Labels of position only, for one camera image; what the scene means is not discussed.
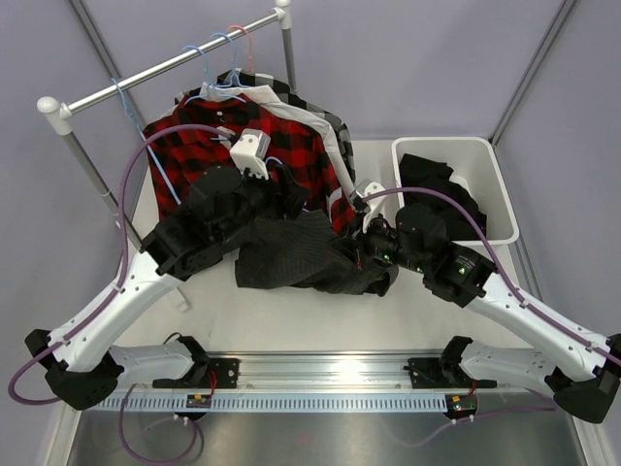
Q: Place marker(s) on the metal clothes rack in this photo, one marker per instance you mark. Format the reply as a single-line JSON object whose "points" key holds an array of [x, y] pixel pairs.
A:
{"points": [[59, 114]]}

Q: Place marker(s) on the plain black shirt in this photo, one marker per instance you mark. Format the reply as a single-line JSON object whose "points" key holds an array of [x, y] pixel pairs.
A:
{"points": [[416, 171]]}

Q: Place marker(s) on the white plastic basket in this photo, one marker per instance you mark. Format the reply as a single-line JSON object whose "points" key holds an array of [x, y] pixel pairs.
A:
{"points": [[475, 168]]}

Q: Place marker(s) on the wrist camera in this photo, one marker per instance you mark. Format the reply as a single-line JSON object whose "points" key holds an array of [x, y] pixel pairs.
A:
{"points": [[249, 152], [366, 194]]}

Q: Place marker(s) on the white shirt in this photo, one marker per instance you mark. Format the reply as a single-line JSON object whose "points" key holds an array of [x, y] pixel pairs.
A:
{"points": [[213, 95]]}

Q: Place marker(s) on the pink hanger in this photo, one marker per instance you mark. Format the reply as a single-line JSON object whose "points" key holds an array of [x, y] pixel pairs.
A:
{"points": [[245, 31]]}

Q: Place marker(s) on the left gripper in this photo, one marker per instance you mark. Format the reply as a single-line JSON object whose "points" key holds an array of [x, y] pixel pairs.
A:
{"points": [[285, 197]]}

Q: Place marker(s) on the dark pinstriped shirt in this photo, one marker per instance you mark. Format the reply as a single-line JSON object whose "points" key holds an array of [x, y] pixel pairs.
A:
{"points": [[307, 253]]}

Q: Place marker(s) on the aluminium rail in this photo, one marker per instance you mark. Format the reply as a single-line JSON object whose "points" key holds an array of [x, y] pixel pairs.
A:
{"points": [[316, 371]]}

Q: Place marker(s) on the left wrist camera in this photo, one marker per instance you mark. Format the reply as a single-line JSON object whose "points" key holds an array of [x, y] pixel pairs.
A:
{"points": [[249, 152]]}

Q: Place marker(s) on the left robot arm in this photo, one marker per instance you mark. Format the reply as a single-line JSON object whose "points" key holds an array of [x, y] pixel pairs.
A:
{"points": [[83, 364]]}

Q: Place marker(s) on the grey black checked shirt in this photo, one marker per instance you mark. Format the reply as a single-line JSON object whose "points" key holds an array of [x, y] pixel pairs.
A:
{"points": [[277, 97]]}

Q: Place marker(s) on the perforated cable duct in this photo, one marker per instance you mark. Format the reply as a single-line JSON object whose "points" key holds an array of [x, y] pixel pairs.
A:
{"points": [[229, 402]]}

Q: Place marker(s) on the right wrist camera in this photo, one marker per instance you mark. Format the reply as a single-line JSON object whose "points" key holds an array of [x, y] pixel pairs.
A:
{"points": [[366, 194]]}

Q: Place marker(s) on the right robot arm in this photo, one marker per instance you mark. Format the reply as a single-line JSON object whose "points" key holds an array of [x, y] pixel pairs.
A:
{"points": [[578, 368]]}

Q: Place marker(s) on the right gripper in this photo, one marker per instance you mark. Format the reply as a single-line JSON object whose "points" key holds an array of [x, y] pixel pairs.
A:
{"points": [[365, 240]]}

